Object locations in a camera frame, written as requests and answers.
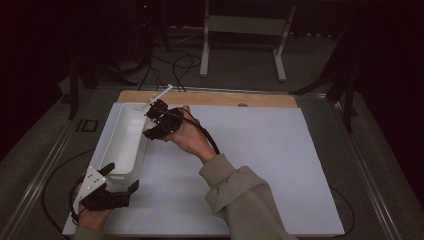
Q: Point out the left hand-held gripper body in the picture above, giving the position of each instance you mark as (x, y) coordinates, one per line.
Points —
(100, 198)

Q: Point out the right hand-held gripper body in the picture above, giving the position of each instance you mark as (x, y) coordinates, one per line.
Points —
(171, 121)

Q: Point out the white plastic storage bin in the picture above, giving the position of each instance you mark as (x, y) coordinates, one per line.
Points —
(125, 146)

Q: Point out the person's left hand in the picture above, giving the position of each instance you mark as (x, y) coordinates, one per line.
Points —
(93, 218)

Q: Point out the person's right hand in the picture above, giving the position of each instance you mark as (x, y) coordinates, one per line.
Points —
(190, 136)

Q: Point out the black rectangular floor plate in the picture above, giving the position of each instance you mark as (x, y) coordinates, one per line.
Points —
(87, 125)

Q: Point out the black tripod stand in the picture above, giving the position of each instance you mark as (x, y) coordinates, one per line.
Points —
(348, 100)
(74, 86)

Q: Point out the white table mat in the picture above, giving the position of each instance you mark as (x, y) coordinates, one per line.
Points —
(260, 160)

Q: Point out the white metal stand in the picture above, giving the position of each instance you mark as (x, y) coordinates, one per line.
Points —
(246, 25)

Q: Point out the aluminium floor frame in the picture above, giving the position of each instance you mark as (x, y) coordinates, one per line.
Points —
(39, 173)

